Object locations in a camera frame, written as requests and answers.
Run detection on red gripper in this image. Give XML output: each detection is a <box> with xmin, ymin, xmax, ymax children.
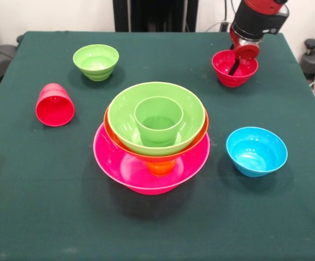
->
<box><xmin>228</xmin><ymin>24</ymin><xmax>261</xmax><ymax>77</ymax></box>

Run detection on small red bowl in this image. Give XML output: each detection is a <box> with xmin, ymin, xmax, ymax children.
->
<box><xmin>211</xmin><ymin>49</ymin><xmax>259</xmax><ymax>88</ymax></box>

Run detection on green cup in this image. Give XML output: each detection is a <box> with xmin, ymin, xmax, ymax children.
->
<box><xmin>134</xmin><ymin>96</ymin><xmax>184</xmax><ymax>147</ymax></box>

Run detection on large green bowl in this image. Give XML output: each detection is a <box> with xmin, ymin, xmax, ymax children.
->
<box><xmin>107</xmin><ymin>81</ymin><xmax>206</xmax><ymax>157</ymax></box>

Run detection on orange cup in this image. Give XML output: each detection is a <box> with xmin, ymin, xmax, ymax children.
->
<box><xmin>146</xmin><ymin>159</ymin><xmax>177</xmax><ymax>177</ymax></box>

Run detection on large orange bowl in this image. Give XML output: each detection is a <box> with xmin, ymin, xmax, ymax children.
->
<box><xmin>104</xmin><ymin>102</ymin><xmax>210</xmax><ymax>163</ymax></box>

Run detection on large pink bowl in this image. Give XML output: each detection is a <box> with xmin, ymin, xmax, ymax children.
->
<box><xmin>93</xmin><ymin>122</ymin><xmax>211</xmax><ymax>195</ymax></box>

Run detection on red cup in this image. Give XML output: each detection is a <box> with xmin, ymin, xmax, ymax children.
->
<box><xmin>35</xmin><ymin>83</ymin><xmax>75</xmax><ymax>127</ymax></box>

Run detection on small blue bowl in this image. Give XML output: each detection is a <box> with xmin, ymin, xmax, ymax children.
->
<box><xmin>226</xmin><ymin>127</ymin><xmax>288</xmax><ymax>178</ymax></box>

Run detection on small green bowl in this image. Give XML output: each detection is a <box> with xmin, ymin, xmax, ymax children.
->
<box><xmin>72</xmin><ymin>43</ymin><xmax>119</xmax><ymax>82</ymax></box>

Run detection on dark green tablecloth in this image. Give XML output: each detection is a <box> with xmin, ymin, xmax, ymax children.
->
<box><xmin>0</xmin><ymin>30</ymin><xmax>315</xmax><ymax>261</ymax></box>

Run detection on black office chair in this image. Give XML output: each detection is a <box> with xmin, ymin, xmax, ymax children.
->
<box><xmin>0</xmin><ymin>18</ymin><xmax>25</xmax><ymax>88</ymax></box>

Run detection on black wall cable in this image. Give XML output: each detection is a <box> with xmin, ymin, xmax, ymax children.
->
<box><xmin>229</xmin><ymin>0</ymin><xmax>240</xmax><ymax>17</ymax></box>

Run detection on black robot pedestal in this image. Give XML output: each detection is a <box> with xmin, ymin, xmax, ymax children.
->
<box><xmin>113</xmin><ymin>0</ymin><xmax>199</xmax><ymax>33</ymax></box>

